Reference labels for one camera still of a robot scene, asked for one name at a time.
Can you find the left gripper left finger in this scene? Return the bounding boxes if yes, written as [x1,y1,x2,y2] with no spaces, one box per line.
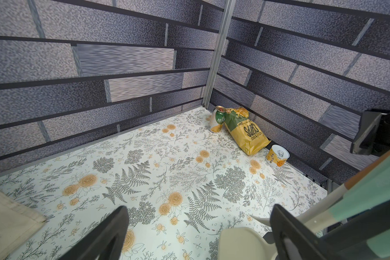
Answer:
[60,206,129,260]

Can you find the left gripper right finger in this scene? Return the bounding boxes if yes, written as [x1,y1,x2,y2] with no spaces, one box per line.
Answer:
[270,204,341,260]

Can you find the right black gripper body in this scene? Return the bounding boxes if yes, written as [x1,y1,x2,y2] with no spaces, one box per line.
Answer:
[350,109,390,156]

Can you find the grey spatula mint handle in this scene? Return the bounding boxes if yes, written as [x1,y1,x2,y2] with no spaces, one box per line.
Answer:
[303,152,390,260]

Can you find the small yellow tin can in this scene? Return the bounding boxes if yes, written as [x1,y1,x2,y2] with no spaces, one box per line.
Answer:
[265,145,290,167]

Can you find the beige canvas tote bag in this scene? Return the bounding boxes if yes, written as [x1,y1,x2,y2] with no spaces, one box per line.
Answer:
[0,191,46,260]

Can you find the yellow green chips bag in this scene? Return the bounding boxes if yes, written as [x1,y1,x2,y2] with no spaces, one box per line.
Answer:
[224,107,271,156]

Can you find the green drink can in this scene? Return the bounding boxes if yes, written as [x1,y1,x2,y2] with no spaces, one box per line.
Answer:
[210,106,226,133]

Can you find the cream spoon light wood handle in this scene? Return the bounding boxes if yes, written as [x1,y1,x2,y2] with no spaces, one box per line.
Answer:
[250,142,390,228]

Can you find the cream turner mint handle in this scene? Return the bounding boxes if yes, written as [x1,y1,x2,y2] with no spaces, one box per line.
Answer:
[217,227,277,260]

